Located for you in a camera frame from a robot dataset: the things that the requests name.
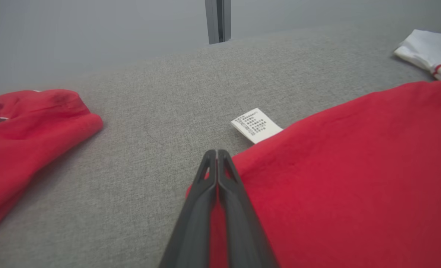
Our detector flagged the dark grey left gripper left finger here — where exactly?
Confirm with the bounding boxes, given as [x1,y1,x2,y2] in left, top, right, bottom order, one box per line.
[159,150,218,268]

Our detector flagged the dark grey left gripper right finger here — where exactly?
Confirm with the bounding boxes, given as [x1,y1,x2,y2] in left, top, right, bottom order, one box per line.
[217,150,279,268]

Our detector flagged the red Bulls basketball jersey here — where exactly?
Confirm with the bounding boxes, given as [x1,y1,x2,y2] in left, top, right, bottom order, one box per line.
[185,29,441,268]

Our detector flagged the red shorts with white stripe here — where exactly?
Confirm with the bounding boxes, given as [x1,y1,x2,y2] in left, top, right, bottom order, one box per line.
[0,89,104,241]

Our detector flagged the grey fabric sofa cushion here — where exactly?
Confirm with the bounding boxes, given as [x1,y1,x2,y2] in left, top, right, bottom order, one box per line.
[0,17,441,268]

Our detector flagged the grey metal upright post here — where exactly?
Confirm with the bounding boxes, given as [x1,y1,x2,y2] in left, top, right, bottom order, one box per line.
[204,0,232,45]

